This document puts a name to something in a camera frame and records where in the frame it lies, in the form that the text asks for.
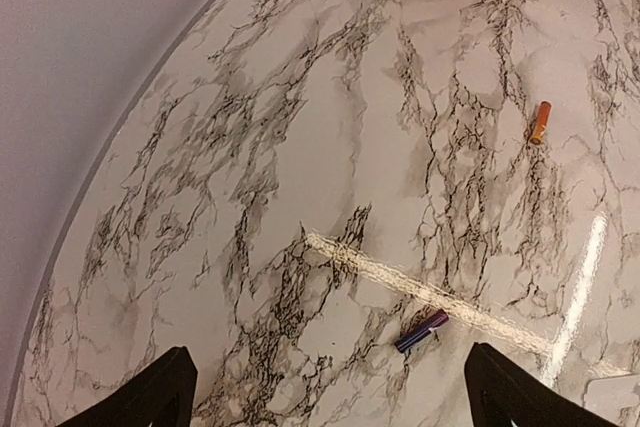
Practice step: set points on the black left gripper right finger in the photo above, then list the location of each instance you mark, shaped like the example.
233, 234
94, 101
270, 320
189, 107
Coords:
503, 394

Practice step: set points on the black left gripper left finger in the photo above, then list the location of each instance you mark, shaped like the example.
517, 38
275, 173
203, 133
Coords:
160, 395

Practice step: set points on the purple blue battery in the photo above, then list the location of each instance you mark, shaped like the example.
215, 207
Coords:
419, 333

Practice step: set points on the white battery cover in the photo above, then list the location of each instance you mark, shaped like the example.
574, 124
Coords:
608, 397

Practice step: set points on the orange battery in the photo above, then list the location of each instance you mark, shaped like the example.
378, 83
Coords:
541, 120

